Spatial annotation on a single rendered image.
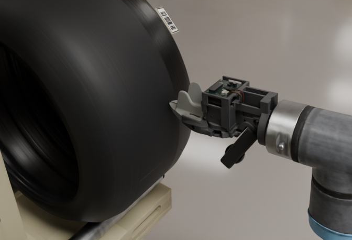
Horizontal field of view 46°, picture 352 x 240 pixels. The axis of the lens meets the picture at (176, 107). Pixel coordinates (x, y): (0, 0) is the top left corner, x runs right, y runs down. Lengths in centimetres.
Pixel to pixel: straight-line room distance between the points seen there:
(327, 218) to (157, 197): 54
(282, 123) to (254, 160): 195
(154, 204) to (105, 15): 54
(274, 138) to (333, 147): 9
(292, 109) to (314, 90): 272
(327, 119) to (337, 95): 273
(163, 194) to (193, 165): 139
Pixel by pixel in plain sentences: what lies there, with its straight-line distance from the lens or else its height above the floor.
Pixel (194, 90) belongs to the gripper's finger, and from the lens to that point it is 76.
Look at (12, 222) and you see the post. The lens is 90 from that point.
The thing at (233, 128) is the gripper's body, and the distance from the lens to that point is 70.
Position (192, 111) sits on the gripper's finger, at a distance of 73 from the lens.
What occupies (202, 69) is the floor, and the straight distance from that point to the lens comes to 349.
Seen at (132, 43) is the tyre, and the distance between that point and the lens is 74.
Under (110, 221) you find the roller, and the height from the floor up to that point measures 91.
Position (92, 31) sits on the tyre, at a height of 139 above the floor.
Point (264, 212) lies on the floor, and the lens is 228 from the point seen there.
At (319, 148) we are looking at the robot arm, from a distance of 62.
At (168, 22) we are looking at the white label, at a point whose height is 135.
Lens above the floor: 167
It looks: 34 degrees down
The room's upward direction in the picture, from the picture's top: straight up
